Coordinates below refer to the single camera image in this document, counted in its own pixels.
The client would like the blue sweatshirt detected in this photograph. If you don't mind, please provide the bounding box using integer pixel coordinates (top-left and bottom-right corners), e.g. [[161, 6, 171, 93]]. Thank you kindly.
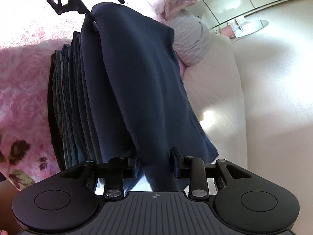
[[81, 2, 219, 191]]

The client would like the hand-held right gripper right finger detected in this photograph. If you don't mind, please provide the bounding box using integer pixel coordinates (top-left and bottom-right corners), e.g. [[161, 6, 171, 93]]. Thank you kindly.
[[170, 147, 252, 199]]

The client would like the oval ceiling lamp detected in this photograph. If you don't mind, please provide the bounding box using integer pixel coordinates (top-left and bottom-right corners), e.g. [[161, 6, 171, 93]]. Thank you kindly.
[[220, 16, 269, 39]]

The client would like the pink floral blanket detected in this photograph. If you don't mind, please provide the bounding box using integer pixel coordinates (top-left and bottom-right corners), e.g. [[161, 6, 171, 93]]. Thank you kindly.
[[0, 0, 123, 191]]

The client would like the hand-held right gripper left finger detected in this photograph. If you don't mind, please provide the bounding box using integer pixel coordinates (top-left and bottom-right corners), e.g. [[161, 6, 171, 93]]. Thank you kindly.
[[60, 156, 141, 199]]

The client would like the stack of folded dark clothes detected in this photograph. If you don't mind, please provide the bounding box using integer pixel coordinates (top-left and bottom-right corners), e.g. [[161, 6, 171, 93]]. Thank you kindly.
[[48, 31, 137, 173]]

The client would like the rolled striped grey quilt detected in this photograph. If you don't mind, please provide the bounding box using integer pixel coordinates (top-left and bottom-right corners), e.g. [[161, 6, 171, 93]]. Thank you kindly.
[[169, 10, 212, 66]]

